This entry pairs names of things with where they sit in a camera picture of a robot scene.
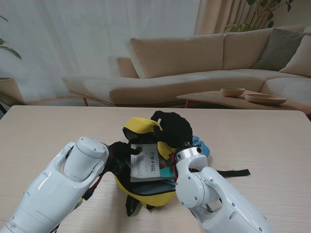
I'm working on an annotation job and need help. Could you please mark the tall green leafy plant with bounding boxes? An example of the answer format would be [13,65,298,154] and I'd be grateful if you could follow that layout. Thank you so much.
[225,0,294,32]

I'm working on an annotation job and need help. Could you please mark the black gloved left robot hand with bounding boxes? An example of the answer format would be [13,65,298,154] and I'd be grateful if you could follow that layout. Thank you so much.
[108,141,143,175]

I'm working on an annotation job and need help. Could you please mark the red black left arm cable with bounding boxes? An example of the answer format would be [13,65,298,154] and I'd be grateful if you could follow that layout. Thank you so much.
[77,167,107,207]

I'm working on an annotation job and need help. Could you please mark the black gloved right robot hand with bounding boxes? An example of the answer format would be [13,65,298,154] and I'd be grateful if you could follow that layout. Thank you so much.
[150,110,194,149]

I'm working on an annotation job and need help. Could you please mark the wide shallow wooden bowl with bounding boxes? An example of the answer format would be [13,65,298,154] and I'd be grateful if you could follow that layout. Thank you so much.
[244,93,288,105]

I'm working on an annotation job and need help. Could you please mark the variegated leaf plant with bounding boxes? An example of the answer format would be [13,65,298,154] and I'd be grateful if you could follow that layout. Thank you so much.
[0,15,23,61]

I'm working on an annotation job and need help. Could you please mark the white sheer curtain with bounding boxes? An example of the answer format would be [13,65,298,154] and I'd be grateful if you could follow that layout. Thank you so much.
[0,0,201,105]

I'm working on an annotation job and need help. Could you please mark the small wooden bowl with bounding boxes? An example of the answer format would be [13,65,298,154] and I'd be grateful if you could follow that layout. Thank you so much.
[220,87,246,97]

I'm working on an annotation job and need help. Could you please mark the grey cushion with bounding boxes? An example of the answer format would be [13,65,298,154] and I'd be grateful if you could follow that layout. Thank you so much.
[254,28,306,71]

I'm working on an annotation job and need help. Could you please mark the red black arm cable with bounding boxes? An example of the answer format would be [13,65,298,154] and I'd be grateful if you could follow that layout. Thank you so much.
[77,167,107,207]
[170,151,179,182]

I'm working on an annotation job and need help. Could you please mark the beige sofa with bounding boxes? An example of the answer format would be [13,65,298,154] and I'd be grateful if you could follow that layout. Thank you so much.
[62,24,311,107]

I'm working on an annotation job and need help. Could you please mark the beige cushion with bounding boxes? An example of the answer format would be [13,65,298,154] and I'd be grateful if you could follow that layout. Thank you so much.
[279,34,311,78]

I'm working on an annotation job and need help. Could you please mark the light wooden planter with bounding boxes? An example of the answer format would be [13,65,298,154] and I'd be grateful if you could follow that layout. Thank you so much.
[0,77,25,105]

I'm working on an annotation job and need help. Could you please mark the red black right arm cable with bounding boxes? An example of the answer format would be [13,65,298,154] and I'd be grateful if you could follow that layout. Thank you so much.
[170,151,179,182]

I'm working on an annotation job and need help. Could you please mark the beige curtain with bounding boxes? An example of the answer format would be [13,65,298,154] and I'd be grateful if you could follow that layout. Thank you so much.
[193,0,311,36]

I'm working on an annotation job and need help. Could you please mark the wooden coffee table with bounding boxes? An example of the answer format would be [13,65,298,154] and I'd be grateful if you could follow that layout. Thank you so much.
[176,89,311,115]

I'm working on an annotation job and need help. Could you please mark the blue and yellow school bag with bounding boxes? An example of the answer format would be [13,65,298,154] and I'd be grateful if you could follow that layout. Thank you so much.
[114,117,251,217]

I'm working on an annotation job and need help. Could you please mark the teal and white book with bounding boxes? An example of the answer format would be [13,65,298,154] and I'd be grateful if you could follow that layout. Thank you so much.
[130,143,175,183]

